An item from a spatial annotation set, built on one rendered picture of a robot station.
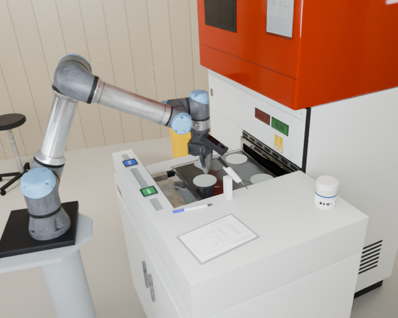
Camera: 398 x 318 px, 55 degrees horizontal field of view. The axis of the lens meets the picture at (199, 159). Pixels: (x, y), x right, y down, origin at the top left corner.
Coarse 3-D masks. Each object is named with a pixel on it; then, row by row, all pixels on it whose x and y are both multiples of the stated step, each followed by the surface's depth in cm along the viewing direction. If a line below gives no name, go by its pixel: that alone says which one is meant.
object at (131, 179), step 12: (120, 156) 171; (132, 156) 170; (120, 168) 162; (132, 168) 161; (144, 168) 160; (120, 180) 170; (132, 180) 151; (144, 180) 152; (132, 192) 149; (132, 204) 156; (144, 204) 136; (156, 204) 136; (168, 204) 135; (144, 216) 138; (144, 228) 144
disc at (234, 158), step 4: (228, 156) 178; (232, 156) 178; (236, 156) 178; (240, 156) 178; (244, 156) 177; (228, 160) 175; (232, 160) 175; (236, 160) 174; (240, 160) 174; (244, 160) 174
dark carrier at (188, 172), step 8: (232, 152) 182; (240, 152) 181; (216, 160) 176; (224, 160) 175; (248, 160) 174; (176, 168) 171; (184, 168) 170; (192, 168) 170; (216, 168) 169; (232, 168) 168; (240, 168) 168; (248, 168) 167; (256, 168) 167; (264, 168) 166; (184, 176) 164; (192, 176) 164; (216, 176) 163; (240, 176) 162; (248, 176) 161; (272, 176) 160; (192, 184) 158; (216, 184) 157; (232, 184) 156; (240, 184) 156; (248, 184) 156; (200, 192) 152; (208, 192) 152; (216, 192) 152
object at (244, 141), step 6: (246, 138) 185; (246, 144) 184; (252, 144) 179; (258, 150) 175; (264, 150) 173; (252, 156) 183; (264, 156) 171; (270, 156) 167; (258, 162) 178; (276, 162) 163; (270, 168) 172; (282, 168) 160; (288, 168) 157; (276, 174) 167
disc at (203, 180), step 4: (196, 176) 164; (200, 176) 163; (204, 176) 163; (208, 176) 163; (212, 176) 163; (196, 180) 160; (200, 180) 160; (204, 180) 160; (208, 180) 160; (212, 180) 160; (216, 180) 160; (196, 184) 158; (200, 184) 158; (204, 184) 157; (208, 184) 157; (212, 184) 157
